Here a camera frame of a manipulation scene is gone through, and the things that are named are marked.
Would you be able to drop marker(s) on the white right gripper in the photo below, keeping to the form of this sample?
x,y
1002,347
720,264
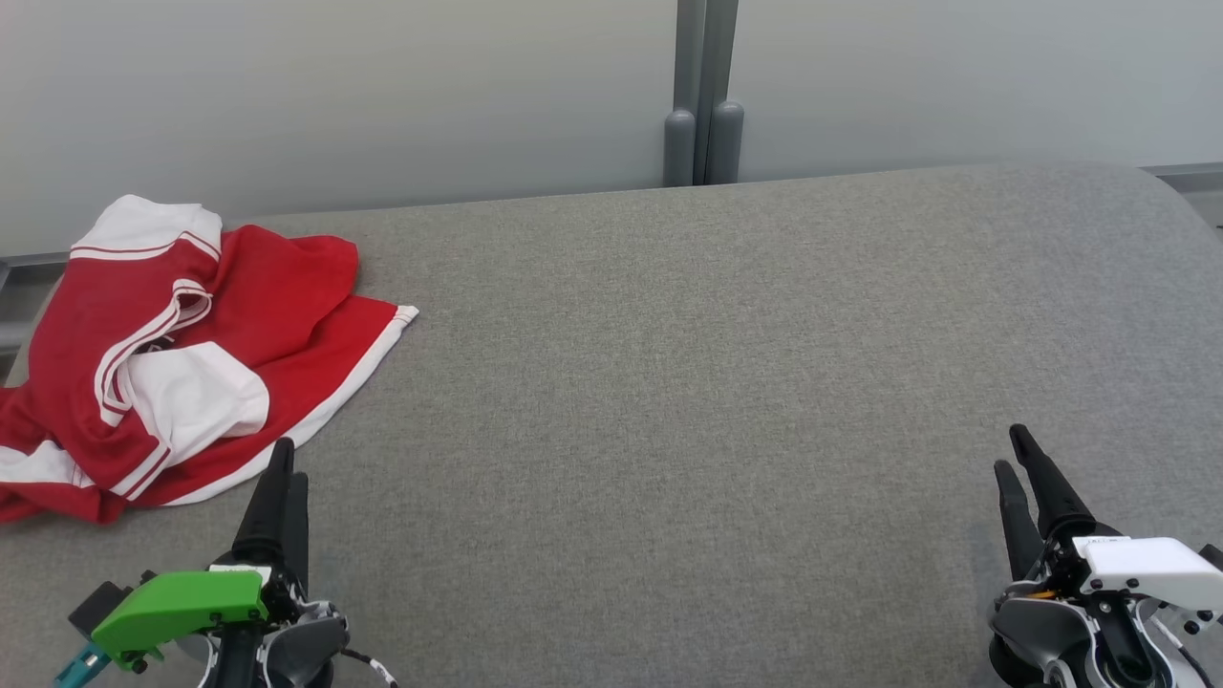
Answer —
x,y
1147,566

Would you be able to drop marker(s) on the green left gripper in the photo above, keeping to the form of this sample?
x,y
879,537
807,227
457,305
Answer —
x,y
182,602

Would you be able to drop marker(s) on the red white basketball jersey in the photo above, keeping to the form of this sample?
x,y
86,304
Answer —
x,y
143,225

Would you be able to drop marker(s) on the grey fabric sofa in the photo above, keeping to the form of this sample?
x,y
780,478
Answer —
x,y
669,382

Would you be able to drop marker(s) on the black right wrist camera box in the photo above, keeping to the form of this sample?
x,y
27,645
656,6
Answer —
x,y
1213,556

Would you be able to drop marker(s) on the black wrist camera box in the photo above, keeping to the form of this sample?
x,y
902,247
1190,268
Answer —
x,y
1213,556
96,607

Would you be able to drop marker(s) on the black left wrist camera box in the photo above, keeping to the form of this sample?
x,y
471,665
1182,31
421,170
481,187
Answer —
x,y
96,607

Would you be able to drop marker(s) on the grey wall skirting rail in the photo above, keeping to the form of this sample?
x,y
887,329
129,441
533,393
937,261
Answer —
x,y
1190,174
29,260

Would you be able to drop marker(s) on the grey partition post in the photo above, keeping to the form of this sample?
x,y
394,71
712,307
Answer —
x,y
702,91

